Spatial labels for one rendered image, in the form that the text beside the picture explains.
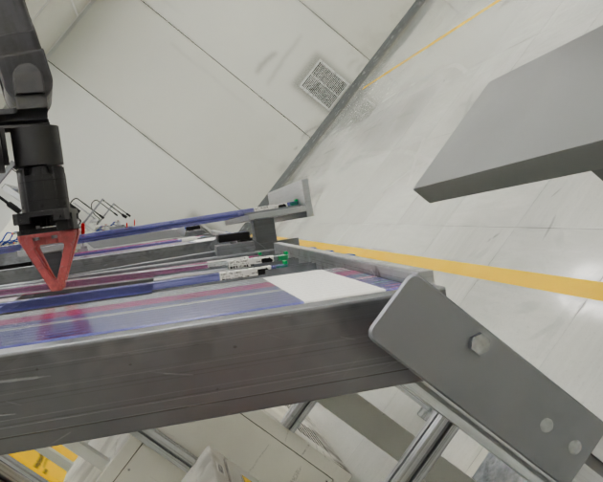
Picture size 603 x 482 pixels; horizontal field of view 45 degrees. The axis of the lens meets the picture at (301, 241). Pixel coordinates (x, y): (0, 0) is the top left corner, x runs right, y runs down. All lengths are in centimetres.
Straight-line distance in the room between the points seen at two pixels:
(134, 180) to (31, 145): 764
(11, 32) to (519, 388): 73
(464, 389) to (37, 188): 62
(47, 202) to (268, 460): 127
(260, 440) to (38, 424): 156
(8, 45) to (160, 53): 781
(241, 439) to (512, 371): 157
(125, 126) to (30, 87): 770
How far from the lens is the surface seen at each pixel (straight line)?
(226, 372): 48
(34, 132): 94
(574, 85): 98
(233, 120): 867
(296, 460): 205
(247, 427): 201
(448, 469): 154
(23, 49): 97
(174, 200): 856
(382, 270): 60
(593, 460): 54
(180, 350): 47
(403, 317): 45
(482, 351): 47
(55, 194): 93
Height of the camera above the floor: 90
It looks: 10 degrees down
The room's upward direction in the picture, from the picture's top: 52 degrees counter-clockwise
